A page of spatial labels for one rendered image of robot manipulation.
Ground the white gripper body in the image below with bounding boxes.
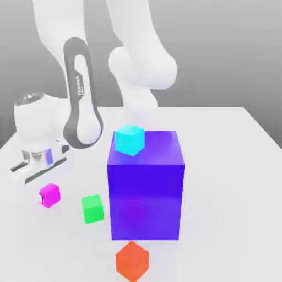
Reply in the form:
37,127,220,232
14,155,72,196

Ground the small magenta cube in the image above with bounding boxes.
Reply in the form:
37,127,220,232
39,182,61,209

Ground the small green cube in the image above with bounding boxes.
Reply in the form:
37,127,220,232
81,194,105,225

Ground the small cyan cube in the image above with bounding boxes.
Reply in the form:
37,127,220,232
115,124,145,156

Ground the small orange cube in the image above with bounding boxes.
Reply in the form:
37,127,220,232
115,240,150,282

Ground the large blue box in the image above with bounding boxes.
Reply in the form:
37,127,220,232
107,130,185,241

